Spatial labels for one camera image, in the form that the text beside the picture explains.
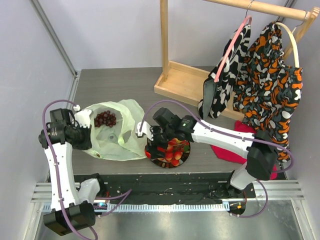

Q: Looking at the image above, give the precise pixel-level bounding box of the fake red cherry bunch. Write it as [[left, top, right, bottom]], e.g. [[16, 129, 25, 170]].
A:
[[154, 138, 191, 169]]

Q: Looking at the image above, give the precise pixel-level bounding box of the fake dark grape bunch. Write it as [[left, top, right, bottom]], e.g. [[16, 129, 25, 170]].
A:
[[94, 110, 117, 128]]

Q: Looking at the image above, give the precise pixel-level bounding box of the green avocado plastic bag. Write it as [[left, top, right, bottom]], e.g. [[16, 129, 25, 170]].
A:
[[84, 99, 147, 161]]

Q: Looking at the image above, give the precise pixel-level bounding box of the fake red tomato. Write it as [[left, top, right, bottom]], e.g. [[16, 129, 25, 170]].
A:
[[145, 150, 151, 159]]

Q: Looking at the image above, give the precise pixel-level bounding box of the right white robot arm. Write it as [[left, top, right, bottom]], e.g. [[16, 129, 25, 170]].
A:
[[135, 107, 278, 198]]

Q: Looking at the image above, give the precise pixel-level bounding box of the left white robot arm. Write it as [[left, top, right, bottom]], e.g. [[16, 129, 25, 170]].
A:
[[38, 108, 107, 236]]

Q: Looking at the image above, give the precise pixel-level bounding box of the patterned rim ceramic plate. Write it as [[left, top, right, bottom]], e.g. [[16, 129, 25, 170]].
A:
[[145, 138, 191, 169]]

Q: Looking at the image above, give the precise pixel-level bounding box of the black white patterned garment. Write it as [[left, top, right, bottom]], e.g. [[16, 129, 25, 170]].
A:
[[198, 24, 251, 119]]

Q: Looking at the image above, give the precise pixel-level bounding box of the red cloth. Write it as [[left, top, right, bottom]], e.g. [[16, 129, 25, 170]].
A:
[[211, 120, 278, 180]]

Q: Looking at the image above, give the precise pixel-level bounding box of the pink clothes hanger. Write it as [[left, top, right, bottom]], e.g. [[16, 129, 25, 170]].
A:
[[213, 15, 253, 83]]

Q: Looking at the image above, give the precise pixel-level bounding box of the orange black patterned garment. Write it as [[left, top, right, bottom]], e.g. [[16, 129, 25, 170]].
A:
[[233, 21, 303, 163]]

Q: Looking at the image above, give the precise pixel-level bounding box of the cream clothes hanger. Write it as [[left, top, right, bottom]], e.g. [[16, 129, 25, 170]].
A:
[[275, 21, 300, 68]]

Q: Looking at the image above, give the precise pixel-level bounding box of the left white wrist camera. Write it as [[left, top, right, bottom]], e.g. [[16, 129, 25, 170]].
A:
[[73, 104, 93, 129]]

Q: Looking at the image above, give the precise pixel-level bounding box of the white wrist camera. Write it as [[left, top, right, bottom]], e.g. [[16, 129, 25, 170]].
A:
[[135, 121, 154, 140], [73, 104, 93, 129]]

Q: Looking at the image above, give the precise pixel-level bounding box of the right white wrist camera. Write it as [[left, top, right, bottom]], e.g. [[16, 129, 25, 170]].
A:
[[135, 121, 154, 140]]

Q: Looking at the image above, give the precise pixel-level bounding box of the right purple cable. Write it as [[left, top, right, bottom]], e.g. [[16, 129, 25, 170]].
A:
[[138, 99, 292, 218]]

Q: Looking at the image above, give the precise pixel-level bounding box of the purple cable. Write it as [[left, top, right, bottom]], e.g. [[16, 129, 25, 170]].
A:
[[41, 99, 133, 240], [138, 99, 292, 218]]

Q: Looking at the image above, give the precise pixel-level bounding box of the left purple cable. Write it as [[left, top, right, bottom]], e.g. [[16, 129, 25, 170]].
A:
[[41, 99, 133, 240]]

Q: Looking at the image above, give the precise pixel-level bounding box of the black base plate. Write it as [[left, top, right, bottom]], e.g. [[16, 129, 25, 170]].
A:
[[77, 173, 256, 204]]

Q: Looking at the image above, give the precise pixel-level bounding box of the white slotted cable duct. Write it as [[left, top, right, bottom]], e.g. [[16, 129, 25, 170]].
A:
[[93, 202, 230, 213]]

